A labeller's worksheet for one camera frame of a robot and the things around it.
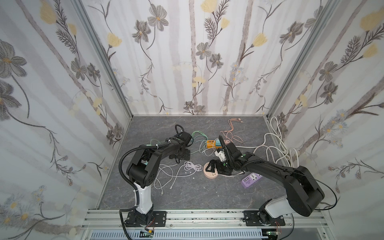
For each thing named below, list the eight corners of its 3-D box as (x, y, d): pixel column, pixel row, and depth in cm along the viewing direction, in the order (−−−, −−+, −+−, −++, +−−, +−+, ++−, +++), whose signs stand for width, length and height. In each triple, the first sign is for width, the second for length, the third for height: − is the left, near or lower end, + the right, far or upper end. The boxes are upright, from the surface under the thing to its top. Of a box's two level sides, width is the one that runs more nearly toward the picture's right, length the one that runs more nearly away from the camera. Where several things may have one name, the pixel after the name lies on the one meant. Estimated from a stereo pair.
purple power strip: (245, 189, 86) (246, 187, 84) (239, 181, 89) (241, 179, 86) (261, 178, 90) (263, 176, 88) (255, 171, 93) (257, 169, 90)
